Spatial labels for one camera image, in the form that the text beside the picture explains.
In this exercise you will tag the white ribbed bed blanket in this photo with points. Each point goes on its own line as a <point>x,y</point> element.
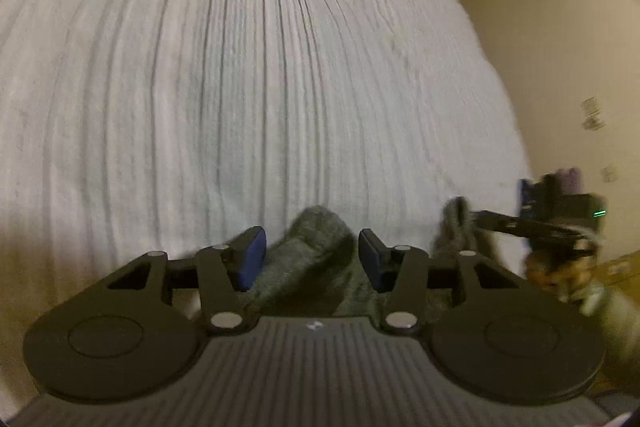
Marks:
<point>200,82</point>

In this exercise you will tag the grey fuzzy garment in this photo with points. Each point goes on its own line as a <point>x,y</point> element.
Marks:
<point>305,252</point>

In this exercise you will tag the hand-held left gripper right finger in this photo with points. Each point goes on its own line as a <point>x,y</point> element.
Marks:
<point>372,263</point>

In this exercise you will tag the wooden cabinet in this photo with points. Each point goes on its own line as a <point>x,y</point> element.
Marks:
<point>622,267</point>

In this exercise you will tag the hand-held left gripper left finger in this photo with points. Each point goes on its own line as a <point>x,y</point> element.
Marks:
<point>249,259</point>

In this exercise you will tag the person's right hand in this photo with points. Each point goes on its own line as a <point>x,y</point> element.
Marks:
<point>550,274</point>

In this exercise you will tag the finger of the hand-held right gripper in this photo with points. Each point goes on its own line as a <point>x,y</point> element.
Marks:
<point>520,224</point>

